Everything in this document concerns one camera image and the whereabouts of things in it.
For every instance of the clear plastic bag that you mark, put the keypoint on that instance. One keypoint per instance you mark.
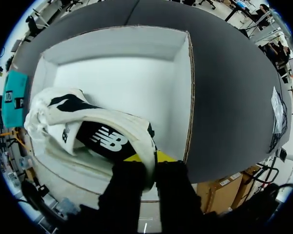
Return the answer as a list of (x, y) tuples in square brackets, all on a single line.
[(276, 107)]

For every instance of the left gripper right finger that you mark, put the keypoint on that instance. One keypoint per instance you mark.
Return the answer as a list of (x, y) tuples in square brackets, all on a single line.
[(173, 185)]

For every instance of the person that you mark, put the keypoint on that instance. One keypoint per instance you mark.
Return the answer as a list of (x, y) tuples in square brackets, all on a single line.
[(279, 54), (261, 16)]

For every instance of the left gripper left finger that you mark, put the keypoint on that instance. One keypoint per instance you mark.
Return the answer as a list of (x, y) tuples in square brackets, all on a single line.
[(124, 185)]

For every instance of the black insole with white print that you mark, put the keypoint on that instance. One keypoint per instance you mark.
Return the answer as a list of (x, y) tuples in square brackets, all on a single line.
[(97, 136)]

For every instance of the white shoe with black marks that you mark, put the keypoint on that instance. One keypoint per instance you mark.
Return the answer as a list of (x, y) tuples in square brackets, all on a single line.
[(112, 117)]

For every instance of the teal box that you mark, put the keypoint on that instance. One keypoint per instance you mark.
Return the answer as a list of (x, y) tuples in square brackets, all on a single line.
[(14, 102)]

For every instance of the white shoebox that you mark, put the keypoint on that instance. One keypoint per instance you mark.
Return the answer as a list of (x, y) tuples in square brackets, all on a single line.
[(127, 80)]

